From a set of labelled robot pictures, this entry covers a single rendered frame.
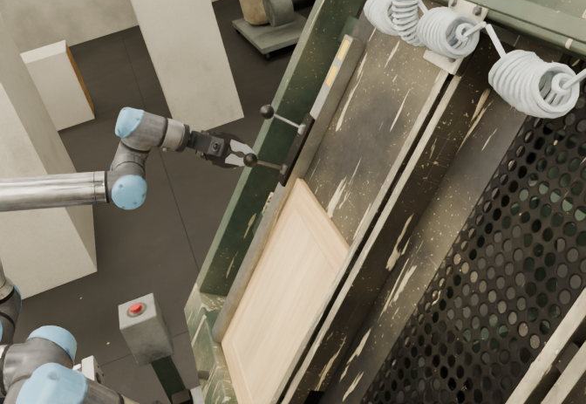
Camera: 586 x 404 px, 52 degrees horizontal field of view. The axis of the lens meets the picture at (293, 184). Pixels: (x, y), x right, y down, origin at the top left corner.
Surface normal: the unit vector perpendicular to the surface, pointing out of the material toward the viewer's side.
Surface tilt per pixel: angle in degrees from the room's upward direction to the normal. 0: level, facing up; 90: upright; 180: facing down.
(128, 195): 90
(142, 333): 90
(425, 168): 90
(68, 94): 90
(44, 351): 26
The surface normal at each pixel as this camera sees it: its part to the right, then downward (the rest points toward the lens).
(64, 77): 0.32, 0.44
